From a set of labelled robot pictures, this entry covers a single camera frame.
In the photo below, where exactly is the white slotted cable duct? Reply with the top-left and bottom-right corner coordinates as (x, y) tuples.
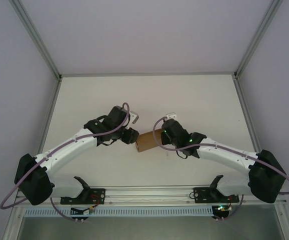
(24, 206), (214, 218)

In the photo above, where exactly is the aluminium mounting rail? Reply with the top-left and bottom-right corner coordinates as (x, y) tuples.
(13, 184), (288, 208)

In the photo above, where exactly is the aluminium table back rail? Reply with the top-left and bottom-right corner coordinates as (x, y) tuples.
(60, 72), (236, 76)

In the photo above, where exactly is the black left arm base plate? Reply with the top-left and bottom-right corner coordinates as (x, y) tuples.
(60, 187), (107, 205)

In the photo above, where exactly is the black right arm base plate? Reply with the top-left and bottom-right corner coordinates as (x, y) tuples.
(193, 186), (240, 204)

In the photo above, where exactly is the power connector wire bundle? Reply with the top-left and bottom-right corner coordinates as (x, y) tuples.
(70, 204), (101, 216)
(213, 203), (233, 217)

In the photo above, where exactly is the brown cardboard box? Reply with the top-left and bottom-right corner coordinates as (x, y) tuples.
(134, 129), (164, 153)

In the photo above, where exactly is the aluminium frame leg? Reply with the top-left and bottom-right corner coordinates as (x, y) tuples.
(274, 203), (289, 240)
(0, 206), (27, 240)

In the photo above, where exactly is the aluminium frame post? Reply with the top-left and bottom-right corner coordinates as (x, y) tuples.
(233, 0), (284, 80)
(9, 0), (62, 80)

